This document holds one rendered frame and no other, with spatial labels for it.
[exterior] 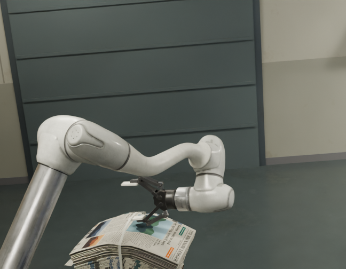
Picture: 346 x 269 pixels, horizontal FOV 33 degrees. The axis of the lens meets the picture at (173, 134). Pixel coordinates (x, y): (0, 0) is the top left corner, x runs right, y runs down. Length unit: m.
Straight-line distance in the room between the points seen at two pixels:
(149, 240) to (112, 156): 0.57
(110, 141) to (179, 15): 4.21
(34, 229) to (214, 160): 0.70
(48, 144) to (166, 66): 4.17
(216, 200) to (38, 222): 0.64
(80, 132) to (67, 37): 4.32
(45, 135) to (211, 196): 0.63
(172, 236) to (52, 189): 0.62
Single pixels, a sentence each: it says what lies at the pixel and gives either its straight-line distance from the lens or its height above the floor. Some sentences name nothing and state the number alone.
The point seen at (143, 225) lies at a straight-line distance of 2.31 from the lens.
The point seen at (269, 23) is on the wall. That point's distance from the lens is 6.00.
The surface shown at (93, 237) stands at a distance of 2.34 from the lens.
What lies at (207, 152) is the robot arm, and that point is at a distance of 2.12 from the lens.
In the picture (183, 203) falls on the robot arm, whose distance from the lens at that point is 2.14.
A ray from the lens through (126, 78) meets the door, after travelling 5.98.
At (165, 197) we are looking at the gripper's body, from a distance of 2.16.
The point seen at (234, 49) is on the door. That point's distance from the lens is 5.94.
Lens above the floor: 2.16
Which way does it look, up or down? 16 degrees down
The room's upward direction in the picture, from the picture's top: 5 degrees counter-clockwise
